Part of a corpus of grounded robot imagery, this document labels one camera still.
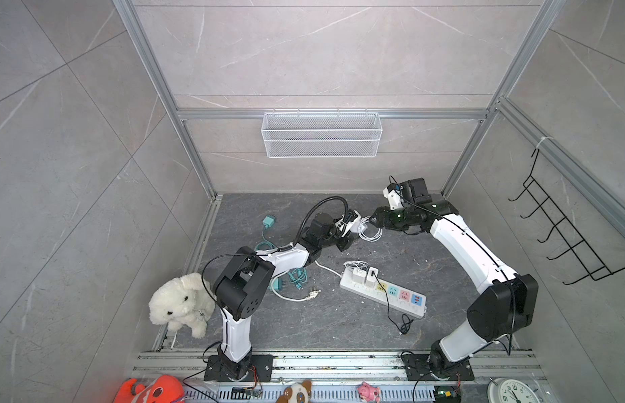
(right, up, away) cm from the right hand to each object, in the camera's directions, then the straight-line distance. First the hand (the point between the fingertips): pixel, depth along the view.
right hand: (378, 220), depth 83 cm
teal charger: (-42, -2, +24) cm, 48 cm away
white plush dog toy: (-58, -23, -12) cm, 63 cm away
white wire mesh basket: (-19, +34, +15) cm, 42 cm away
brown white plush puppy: (-26, -47, -16) cm, 56 cm away
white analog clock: (+33, -46, -16) cm, 59 cm away
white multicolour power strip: (+3, -26, 0) cm, 26 cm away
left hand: (-5, -2, +4) cm, 7 cm away
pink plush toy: (-6, -47, -16) cm, 50 cm away
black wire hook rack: (+46, -6, -20) cm, 50 cm away
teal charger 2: (-35, -23, +5) cm, 43 cm away
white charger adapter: (-9, -2, -5) cm, 11 cm away
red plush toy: (-61, -44, -20) cm, 77 cm away
